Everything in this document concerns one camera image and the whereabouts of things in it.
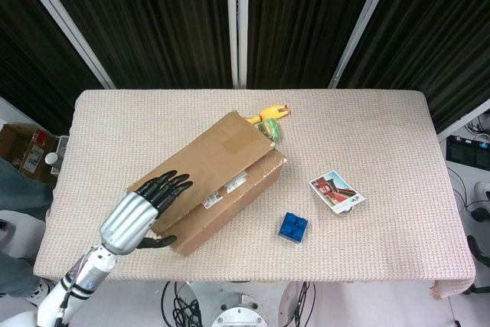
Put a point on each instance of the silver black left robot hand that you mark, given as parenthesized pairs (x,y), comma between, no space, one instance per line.
(126,223)

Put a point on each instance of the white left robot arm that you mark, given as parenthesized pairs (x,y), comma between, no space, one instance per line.
(88,277)

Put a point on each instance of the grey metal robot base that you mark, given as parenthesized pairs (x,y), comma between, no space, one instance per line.
(239,313)

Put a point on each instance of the white plastic basket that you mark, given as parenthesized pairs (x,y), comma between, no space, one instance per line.
(61,151)

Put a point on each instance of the person leg in jeans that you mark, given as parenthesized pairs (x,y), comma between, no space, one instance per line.
(19,197)

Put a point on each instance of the white sneaker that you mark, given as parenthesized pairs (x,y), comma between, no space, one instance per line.
(38,292)

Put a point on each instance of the small brown cardboard box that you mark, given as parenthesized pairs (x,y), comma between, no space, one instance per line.
(19,147)

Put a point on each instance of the blue plastic building block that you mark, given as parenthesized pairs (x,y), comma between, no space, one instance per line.
(293,226)

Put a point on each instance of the yellow rubber chicken toy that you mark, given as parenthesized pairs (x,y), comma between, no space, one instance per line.
(270,112)

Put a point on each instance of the black pleated curtain panel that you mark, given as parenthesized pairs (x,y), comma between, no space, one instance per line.
(440,36)
(153,17)
(298,17)
(23,55)

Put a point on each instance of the red building postcard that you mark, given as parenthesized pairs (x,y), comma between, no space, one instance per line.
(337,191)

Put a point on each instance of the beige waffle tablecloth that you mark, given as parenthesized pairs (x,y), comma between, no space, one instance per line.
(383,143)

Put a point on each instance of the black screen device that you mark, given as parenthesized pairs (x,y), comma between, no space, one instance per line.
(469,151)

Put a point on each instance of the white partition frame post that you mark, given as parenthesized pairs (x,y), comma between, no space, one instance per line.
(237,17)
(65,17)
(363,17)
(463,120)

